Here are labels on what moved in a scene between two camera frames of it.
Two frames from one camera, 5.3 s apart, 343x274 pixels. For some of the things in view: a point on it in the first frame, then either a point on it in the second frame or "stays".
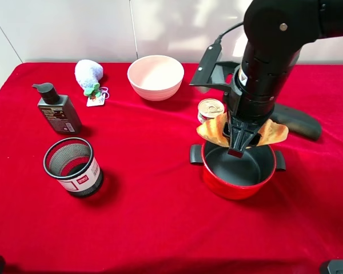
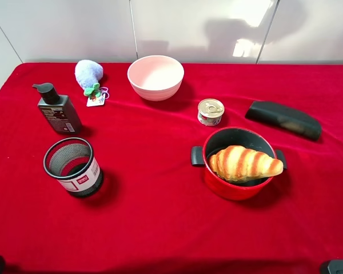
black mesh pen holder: [71, 161] stays
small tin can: [208, 108] stays
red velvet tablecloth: [154, 213] stays
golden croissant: [214, 131] to [239, 164]
